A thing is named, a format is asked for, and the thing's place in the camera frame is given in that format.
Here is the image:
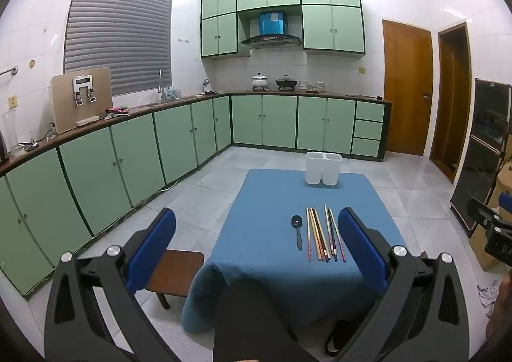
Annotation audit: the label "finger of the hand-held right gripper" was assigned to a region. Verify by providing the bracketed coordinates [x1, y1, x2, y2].
[466, 197, 512, 229]
[484, 222, 512, 267]

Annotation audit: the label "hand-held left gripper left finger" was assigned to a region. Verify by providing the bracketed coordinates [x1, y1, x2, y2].
[44, 208, 180, 362]

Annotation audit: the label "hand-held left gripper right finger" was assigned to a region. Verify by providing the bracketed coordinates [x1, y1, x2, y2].
[332, 207, 470, 362]

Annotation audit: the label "row of mixed chopsticks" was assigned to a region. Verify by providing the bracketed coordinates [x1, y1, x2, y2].
[306, 205, 348, 263]

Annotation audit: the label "white utensil holder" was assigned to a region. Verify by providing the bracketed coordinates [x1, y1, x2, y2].
[306, 152, 343, 188]

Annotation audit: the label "person's right forearm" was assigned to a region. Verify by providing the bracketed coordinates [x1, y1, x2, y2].
[486, 269, 512, 341]

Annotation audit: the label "brown wooden stool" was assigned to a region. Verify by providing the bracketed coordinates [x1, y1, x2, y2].
[145, 249, 205, 310]

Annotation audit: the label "cardboard box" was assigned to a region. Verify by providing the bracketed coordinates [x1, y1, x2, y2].
[468, 160, 512, 271]

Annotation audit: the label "black glass display cabinet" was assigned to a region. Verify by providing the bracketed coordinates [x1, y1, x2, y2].
[450, 77, 512, 237]

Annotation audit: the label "black spoon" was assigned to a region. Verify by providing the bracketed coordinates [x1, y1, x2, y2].
[291, 215, 305, 251]

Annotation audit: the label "blue tablecloth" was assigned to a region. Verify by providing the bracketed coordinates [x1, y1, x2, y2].
[181, 169, 404, 334]

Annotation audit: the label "black shoe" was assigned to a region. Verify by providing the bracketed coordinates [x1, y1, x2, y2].
[323, 318, 361, 358]

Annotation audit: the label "long green base cabinets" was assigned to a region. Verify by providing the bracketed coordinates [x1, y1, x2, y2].
[0, 94, 233, 296]

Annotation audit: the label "person's dark trouser leg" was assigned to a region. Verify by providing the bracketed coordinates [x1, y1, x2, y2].
[212, 280, 321, 362]

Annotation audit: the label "closed wooden door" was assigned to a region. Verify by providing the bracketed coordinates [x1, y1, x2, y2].
[382, 19, 435, 157]

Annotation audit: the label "green base cabinets with drawers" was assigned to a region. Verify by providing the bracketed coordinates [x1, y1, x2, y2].
[230, 93, 393, 161]

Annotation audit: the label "beige water purifier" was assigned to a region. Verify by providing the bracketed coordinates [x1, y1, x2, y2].
[51, 67, 113, 135]

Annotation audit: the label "clear glass vase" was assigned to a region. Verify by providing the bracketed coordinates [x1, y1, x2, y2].
[2, 111, 27, 157]

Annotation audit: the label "black cooking pot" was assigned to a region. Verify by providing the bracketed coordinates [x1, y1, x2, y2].
[275, 75, 299, 91]

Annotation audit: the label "grey window blind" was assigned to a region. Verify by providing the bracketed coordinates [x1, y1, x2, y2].
[64, 0, 173, 97]

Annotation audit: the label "blue range hood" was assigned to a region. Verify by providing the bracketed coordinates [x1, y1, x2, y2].
[239, 11, 303, 50]

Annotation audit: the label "open wooden door frame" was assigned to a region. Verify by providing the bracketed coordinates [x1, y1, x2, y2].
[429, 21, 473, 185]

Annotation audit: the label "green wall cabinets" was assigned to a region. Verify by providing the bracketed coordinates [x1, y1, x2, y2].
[200, 0, 366, 59]

